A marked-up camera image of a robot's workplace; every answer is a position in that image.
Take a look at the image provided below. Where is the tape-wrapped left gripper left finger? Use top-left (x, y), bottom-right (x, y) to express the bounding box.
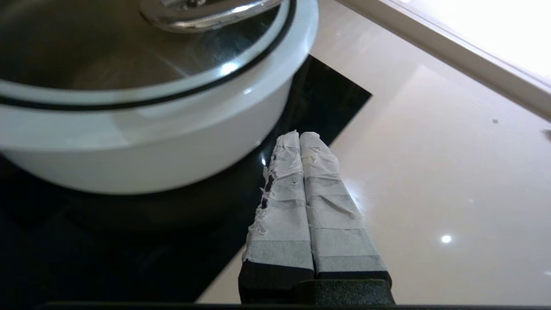
top-left (238, 130), bottom-right (317, 304)

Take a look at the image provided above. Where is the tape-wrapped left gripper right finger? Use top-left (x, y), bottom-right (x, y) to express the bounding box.
top-left (300, 132), bottom-right (393, 285)

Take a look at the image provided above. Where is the glass lid with white rim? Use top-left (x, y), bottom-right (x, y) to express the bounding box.
top-left (0, 0), bottom-right (320, 149)

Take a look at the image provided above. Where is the white pot with steel rim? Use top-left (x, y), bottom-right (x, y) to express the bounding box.
top-left (0, 77), bottom-right (302, 195)

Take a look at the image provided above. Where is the large black induction cooktop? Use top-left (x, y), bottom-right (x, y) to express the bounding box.
top-left (0, 54), bottom-right (373, 304)

